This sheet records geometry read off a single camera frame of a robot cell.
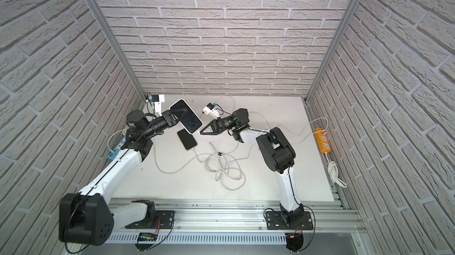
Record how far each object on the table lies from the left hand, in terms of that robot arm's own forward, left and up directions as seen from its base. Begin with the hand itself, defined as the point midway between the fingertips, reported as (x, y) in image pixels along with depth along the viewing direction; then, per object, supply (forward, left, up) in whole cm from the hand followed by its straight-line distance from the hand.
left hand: (187, 108), depth 72 cm
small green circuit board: (-41, +16, -35) cm, 56 cm away
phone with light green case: (+4, +6, -30) cm, 31 cm away
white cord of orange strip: (-17, -70, -28) cm, 77 cm away
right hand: (-10, -5, -9) cm, 14 cm away
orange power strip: (+3, -73, -31) cm, 79 cm away
